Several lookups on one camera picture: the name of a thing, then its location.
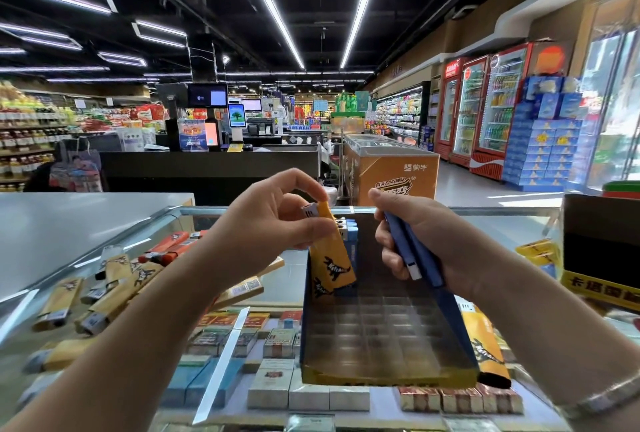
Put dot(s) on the blue poster screen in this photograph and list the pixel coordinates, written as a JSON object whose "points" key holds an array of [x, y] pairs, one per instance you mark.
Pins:
{"points": [[193, 135]]}

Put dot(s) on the open refrigerated chiller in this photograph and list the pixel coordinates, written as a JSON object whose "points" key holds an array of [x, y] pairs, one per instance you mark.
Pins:
{"points": [[398, 113]]}

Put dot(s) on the grocery rack with bottles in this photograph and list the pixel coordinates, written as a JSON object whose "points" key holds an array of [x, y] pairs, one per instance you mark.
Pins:
{"points": [[35, 135]]}

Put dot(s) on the brown cardboard carton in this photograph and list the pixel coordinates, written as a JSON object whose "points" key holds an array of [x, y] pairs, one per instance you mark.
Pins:
{"points": [[395, 172]]}

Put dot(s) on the red green container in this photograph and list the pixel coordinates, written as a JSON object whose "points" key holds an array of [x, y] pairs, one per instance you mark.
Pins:
{"points": [[620, 188]]}

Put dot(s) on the yellow patterned lighter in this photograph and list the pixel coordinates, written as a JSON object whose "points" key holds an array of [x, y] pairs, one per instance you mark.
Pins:
{"points": [[335, 267]]}

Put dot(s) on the orange round sign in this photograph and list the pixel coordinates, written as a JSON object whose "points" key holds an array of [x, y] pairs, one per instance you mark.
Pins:
{"points": [[550, 59]]}

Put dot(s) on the person's right hand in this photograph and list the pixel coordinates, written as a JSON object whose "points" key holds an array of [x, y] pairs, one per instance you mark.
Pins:
{"points": [[460, 257]]}

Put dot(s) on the small checkout screen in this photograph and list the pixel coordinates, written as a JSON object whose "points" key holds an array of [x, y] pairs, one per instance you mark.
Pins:
{"points": [[237, 115]]}

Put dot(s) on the blue yellow lighter display box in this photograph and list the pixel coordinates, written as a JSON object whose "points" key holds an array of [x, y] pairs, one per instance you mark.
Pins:
{"points": [[390, 342]]}

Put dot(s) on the glass display case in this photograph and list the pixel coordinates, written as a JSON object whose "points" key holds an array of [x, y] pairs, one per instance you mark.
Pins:
{"points": [[520, 210]]}

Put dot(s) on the person's left hand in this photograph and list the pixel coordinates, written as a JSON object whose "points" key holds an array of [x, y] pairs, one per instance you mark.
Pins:
{"points": [[265, 232]]}

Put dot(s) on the black checkout counter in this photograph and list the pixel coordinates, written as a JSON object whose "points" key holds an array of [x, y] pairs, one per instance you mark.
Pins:
{"points": [[210, 169]]}

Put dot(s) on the row of cigarette packs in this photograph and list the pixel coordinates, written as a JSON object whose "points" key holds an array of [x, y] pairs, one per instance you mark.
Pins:
{"points": [[300, 392]]}

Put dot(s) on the stack of blue cartons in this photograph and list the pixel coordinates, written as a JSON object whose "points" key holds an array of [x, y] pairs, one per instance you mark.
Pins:
{"points": [[545, 137]]}

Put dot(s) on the hanging plastic bags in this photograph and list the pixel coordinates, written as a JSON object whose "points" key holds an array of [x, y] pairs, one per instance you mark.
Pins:
{"points": [[75, 169]]}

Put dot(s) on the red drink fridge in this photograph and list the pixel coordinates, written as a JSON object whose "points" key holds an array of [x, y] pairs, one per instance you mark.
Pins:
{"points": [[468, 110], [447, 107], [500, 110]]}

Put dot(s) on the person's right forearm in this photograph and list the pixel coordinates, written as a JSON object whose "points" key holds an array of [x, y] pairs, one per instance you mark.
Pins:
{"points": [[550, 337]]}

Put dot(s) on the pile of yellow red lighters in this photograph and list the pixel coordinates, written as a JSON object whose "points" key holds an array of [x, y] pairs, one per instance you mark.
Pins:
{"points": [[105, 302]]}

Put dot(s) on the long ceiling light strip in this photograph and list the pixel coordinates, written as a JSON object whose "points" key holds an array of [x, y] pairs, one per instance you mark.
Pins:
{"points": [[363, 7], [270, 7]]}

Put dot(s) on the black checkout monitor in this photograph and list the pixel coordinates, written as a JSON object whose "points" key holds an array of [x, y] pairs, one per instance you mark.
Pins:
{"points": [[207, 95]]}

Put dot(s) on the black yellow display box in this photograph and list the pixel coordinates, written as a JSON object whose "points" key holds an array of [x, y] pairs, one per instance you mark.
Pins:
{"points": [[600, 237]]}

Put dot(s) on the pile of blue yellow lighters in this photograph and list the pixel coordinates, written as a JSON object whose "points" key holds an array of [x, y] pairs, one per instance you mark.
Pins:
{"points": [[488, 337]]}

